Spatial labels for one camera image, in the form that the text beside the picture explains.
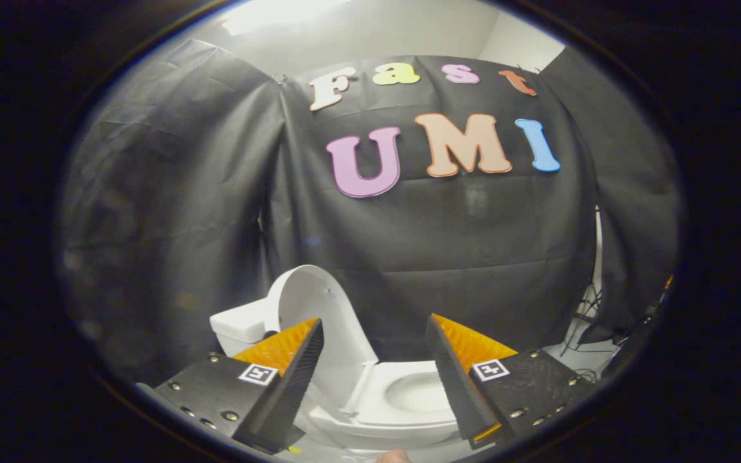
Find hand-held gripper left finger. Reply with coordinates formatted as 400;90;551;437
155;318;325;454

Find black tripod stand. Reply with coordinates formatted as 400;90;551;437
567;206;603;354

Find white toilet seat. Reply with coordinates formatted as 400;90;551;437
345;360;461;428

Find white ceramic toilet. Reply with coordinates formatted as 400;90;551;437
210;299;468;451

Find black backdrop cloth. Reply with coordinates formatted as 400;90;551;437
55;39;683;386

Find white toilet lid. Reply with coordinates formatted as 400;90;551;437
266;265;379;412

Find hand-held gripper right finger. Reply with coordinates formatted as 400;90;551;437
425;314;596;449

